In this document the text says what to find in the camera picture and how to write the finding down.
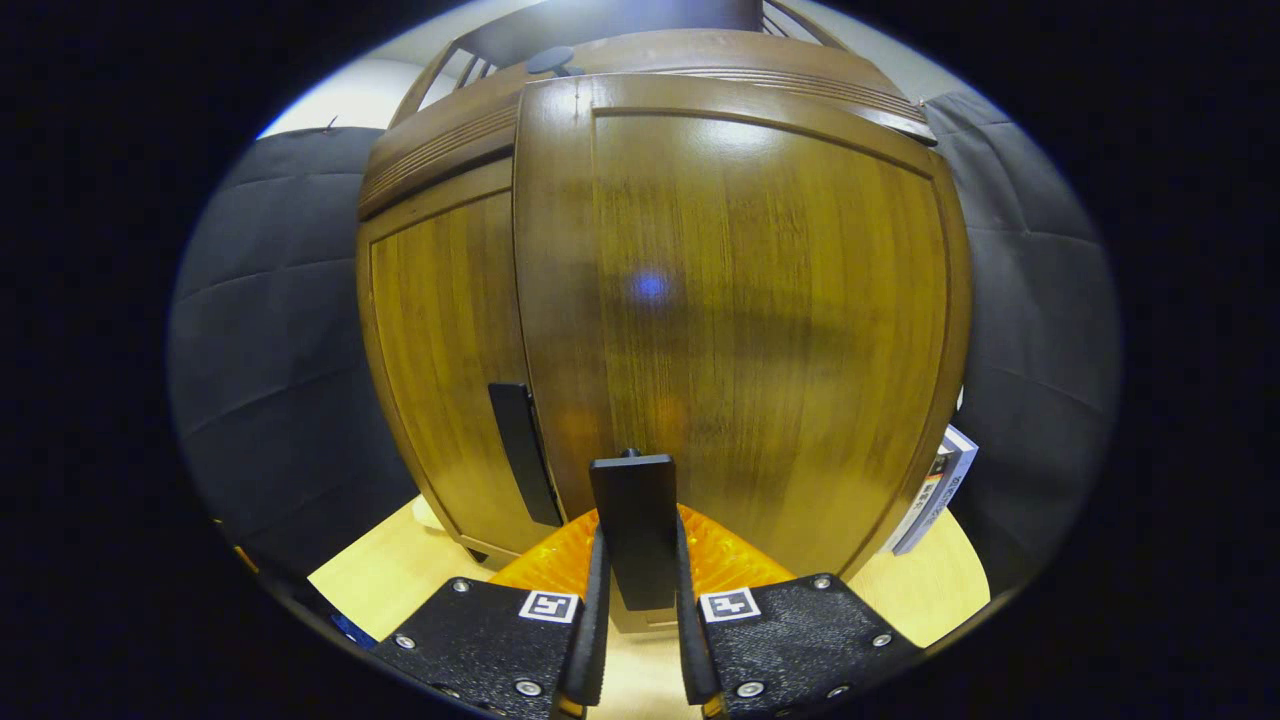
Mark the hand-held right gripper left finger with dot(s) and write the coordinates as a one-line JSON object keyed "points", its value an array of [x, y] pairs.
{"points": [[597, 640]]}

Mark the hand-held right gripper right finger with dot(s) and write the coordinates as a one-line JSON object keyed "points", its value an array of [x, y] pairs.
{"points": [[690, 640]]}

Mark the wooden cabinet door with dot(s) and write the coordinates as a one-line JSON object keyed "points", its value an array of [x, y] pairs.
{"points": [[760, 300], [440, 330]]}

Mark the wooden double-door shoe cabinet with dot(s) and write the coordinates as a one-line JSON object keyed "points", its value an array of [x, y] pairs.
{"points": [[450, 140]]}

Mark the white book with colourful spine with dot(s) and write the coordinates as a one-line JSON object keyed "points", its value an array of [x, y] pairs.
{"points": [[925, 500]]}

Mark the blue and white book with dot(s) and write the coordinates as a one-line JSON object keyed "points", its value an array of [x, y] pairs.
{"points": [[955, 480]]}

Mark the black round drawer knob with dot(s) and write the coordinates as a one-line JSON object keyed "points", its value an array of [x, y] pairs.
{"points": [[552, 60]]}

